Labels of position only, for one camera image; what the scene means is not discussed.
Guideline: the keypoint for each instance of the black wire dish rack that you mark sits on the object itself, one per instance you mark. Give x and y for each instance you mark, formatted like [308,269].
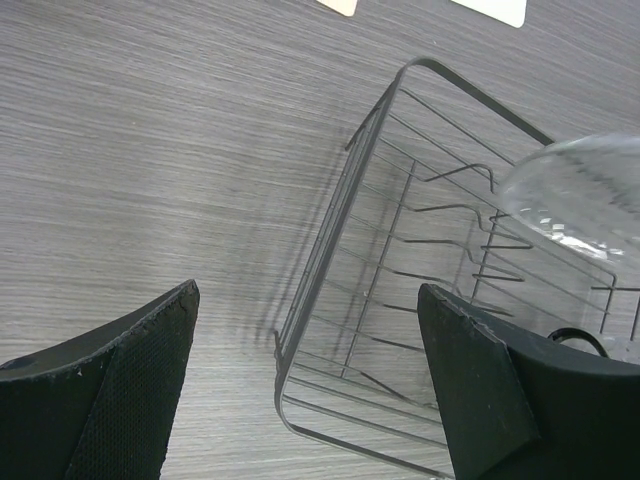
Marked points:
[417,203]

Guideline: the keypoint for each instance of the clear glass plate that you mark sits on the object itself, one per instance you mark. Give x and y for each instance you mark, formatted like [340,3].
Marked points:
[582,194]

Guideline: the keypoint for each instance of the green clipboard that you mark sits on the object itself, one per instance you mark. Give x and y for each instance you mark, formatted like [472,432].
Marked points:
[509,12]

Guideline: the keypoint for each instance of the grey ceramic mug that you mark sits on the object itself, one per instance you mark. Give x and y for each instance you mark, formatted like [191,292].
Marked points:
[564,334]

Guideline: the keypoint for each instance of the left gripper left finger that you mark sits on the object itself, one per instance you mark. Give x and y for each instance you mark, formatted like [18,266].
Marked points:
[100,405]

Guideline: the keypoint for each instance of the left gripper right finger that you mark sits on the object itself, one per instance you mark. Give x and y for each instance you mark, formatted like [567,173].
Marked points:
[516,405]

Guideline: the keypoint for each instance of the beige folder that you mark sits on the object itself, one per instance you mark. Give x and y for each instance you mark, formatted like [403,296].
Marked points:
[345,8]

